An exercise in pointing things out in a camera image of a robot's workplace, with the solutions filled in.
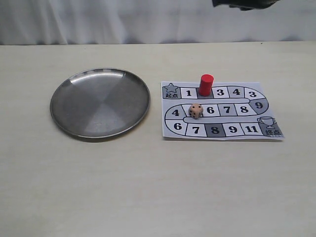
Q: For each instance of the beige die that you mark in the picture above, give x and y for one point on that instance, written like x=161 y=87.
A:
x=195 y=110

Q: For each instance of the red cylinder game piece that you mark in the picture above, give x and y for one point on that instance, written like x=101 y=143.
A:
x=205 y=85

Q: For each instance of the round metal plate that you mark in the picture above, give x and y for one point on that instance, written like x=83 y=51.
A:
x=100 y=103

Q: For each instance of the paper game board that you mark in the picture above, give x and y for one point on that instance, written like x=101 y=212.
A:
x=233 y=110

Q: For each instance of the dark object at top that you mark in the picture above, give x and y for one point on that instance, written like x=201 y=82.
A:
x=245 y=5

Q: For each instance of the white curtain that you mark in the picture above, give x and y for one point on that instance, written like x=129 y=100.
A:
x=28 y=22

